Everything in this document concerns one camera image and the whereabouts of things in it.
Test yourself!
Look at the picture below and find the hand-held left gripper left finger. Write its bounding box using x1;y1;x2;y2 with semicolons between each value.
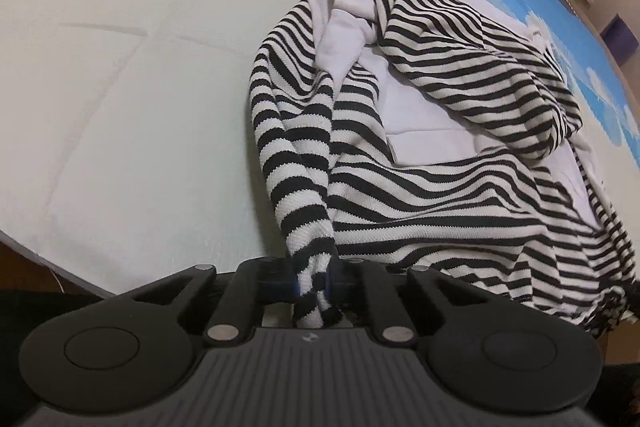
114;258;302;348

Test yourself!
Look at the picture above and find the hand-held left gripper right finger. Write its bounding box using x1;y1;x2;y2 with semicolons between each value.
326;257;507;347

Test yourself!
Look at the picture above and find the striped white hooded top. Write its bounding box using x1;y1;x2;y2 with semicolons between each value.
248;0;640;341

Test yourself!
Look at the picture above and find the blue printed bedsheet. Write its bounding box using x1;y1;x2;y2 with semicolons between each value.
0;0;640;299

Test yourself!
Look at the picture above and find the purple box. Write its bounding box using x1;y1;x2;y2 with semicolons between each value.
601;16;640;65

